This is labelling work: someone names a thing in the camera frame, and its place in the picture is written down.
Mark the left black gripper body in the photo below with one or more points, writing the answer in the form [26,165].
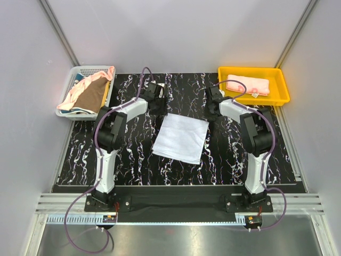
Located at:
[160,108]

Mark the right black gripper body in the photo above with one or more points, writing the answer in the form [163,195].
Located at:
[210,116]

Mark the pink rabbit towel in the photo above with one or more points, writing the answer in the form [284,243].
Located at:
[251,85]

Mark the light blue white towel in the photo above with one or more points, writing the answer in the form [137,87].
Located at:
[181,138]

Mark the brown towel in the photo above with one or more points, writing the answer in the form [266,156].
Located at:
[94,97]

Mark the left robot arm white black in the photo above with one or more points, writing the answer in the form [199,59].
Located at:
[109,131]

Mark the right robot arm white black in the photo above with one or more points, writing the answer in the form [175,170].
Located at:
[258,139]

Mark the yellow plastic tray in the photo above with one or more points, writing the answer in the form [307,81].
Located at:
[278,95]

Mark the white perforated plastic basket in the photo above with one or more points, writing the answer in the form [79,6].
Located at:
[74,76]

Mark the pale pink towel in basket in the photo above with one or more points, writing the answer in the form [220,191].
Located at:
[81,86]

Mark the right small connector board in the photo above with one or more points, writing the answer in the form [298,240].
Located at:
[254,222]

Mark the small connector board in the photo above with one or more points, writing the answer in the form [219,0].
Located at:
[109,219]
[254,222]

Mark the left small connector board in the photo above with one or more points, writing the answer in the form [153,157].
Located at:
[109,219]

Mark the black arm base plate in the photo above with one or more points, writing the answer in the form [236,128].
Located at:
[228,198]

